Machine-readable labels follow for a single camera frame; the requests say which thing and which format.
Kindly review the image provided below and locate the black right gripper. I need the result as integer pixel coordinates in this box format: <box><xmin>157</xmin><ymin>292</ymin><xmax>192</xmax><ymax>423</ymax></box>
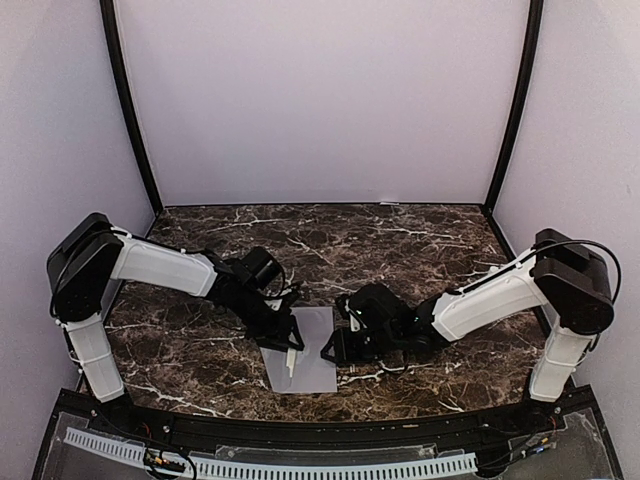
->
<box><xmin>320</xmin><ymin>325</ymin><xmax>400</xmax><ymax>365</ymax></box>

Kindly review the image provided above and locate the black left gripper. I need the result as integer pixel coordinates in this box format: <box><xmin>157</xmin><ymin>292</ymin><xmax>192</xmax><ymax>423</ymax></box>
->
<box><xmin>231</xmin><ymin>287</ymin><xmax>305</xmax><ymax>353</ymax></box>

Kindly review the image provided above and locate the grey paper envelope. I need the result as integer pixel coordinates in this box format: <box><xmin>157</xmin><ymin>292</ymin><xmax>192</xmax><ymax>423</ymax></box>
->
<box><xmin>261</xmin><ymin>306</ymin><xmax>337</xmax><ymax>394</ymax></box>

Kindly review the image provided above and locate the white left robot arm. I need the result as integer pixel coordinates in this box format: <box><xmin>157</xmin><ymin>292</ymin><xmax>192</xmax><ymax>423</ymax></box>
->
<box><xmin>46</xmin><ymin>212</ymin><xmax>305</xmax><ymax>436</ymax></box>

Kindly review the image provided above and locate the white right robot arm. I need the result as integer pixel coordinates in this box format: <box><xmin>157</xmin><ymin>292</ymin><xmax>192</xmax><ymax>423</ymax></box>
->
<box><xmin>321</xmin><ymin>228</ymin><xmax>622</xmax><ymax>434</ymax></box>

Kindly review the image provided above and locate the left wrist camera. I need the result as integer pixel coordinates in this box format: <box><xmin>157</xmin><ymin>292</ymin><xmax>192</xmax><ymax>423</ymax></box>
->
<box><xmin>265</xmin><ymin>282</ymin><xmax>301</xmax><ymax>311</ymax></box>

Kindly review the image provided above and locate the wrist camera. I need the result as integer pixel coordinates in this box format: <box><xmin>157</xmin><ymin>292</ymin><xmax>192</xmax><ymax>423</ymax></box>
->
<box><xmin>265</xmin><ymin>282</ymin><xmax>301</xmax><ymax>311</ymax></box>
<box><xmin>335</xmin><ymin>294</ymin><xmax>361</xmax><ymax>332</ymax></box>

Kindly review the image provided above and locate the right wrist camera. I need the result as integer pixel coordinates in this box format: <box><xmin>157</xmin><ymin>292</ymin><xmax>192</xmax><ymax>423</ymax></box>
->
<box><xmin>335</xmin><ymin>294</ymin><xmax>361</xmax><ymax>332</ymax></box>

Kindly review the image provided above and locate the black front rail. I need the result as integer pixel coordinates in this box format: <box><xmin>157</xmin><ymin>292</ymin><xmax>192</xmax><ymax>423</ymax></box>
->
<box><xmin>54</xmin><ymin>389</ymin><xmax>563</xmax><ymax>451</ymax></box>

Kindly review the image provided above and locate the white slotted cable duct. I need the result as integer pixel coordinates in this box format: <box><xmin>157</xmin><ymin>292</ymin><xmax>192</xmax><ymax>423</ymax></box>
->
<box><xmin>64</xmin><ymin>427</ymin><xmax>477</xmax><ymax>479</ymax></box>

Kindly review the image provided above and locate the black left frame post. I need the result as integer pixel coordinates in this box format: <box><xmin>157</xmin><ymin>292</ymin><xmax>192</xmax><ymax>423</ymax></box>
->
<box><xmin>99</xmin><ymin>0</ymin><xmax>164</xmax><ymax>216</ymax></box>

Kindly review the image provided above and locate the black frame corner post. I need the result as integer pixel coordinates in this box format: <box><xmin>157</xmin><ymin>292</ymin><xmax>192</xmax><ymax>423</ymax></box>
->
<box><xmin>483</xmin><ymin>0</ymin><xmax>544</xmax><ymax>217</ymax></box>

